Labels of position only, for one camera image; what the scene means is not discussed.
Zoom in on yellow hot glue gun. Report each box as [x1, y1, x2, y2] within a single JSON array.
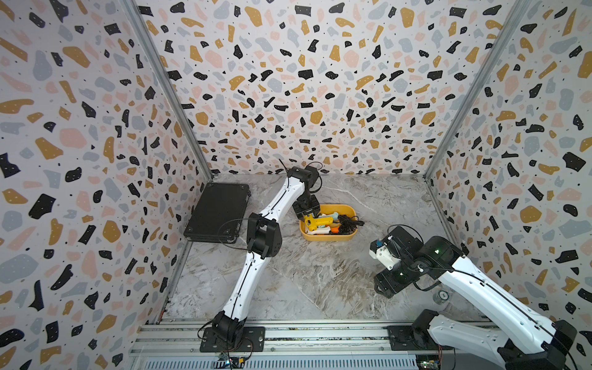
[[304, 214, 334, 232]]

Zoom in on white hot glue gun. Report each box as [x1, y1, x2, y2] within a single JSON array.
[[305, 228, 331, 235]]

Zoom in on mint green hot glue gun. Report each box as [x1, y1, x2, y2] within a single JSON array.
[[319, 212, 339, 223]]

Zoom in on yellow plastic storage box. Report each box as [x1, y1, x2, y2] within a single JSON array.
[[299, 203, 364, 242]]

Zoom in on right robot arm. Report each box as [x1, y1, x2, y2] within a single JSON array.
[[369, 225, 578, 369]]

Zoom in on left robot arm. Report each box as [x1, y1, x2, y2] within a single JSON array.
[[211, 165, 322, 348]]

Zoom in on small camouflage tape roll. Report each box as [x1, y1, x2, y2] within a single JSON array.
[[433, 290, 450, 305]]

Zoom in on black hard case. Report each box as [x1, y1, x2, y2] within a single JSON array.
[[183, 183, 251, 245]]

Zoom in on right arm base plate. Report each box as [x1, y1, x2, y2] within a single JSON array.
[[386, 325, 439, 351]]

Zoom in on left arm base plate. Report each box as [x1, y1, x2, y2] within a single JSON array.
[[200, 326, 266, 353]]

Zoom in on aluminium front rail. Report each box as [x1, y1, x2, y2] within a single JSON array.
[[130, 319, 453, 358]]

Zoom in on slotted white cable duct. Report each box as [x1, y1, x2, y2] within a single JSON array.
[[139, 354, 419, 369]]

